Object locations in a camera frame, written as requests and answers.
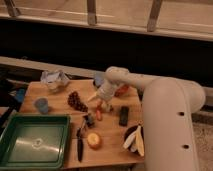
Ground red chili pepper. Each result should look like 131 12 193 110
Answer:
96 103 102 121

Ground dark purple bowl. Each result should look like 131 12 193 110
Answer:
123 125 144 156

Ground small blue cup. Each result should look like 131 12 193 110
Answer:
93 74 104 88

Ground bunch of dark grapes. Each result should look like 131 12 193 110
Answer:
68 91 88 112

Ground small dark toy object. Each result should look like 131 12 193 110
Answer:
83 114 95 128

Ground wooden board table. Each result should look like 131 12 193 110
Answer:
20 80 143 171

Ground black rectangular block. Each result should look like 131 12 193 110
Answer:
119 106 129 126

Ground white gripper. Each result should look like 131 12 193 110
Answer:
87 79 118 112

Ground green plastic tray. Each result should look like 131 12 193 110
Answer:
0 115 70 171

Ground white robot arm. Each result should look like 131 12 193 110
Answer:
89 67 206 171

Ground black handled knife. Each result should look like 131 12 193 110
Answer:
76 120 86 162

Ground blue plastic cup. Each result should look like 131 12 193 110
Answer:
34 98 49 114

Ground orange fruit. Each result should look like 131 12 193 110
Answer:
87 133 102 149

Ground banana peel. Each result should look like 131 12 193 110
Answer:
123 125 144 156

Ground red bowl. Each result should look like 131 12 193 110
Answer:
115 85 129 97

